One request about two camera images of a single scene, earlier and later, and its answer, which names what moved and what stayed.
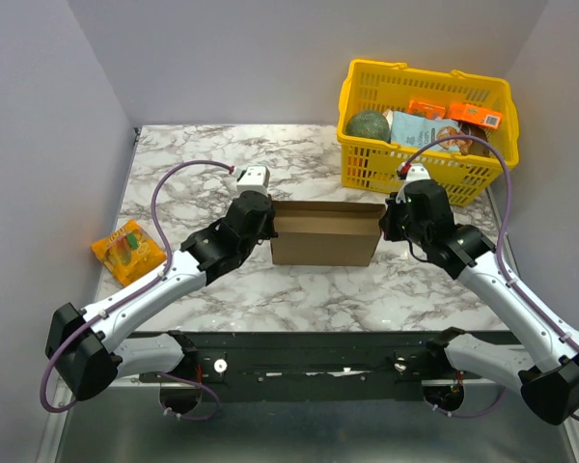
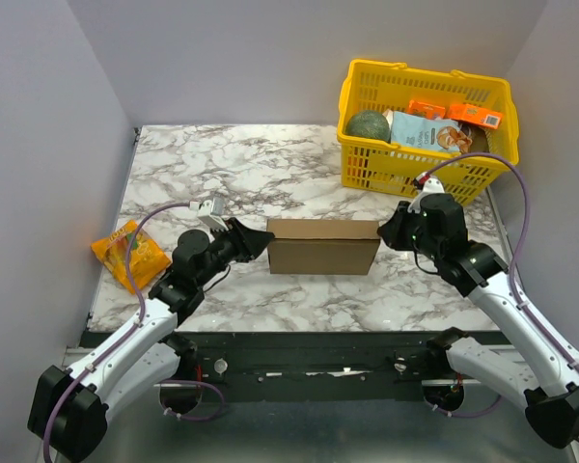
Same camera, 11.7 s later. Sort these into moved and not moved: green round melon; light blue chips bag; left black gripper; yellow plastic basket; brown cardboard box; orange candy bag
Moved: brown cardboard box; left black gripper
Not moved: green round melon; light blue chips bag; yellow plastic basket; orange candy bag
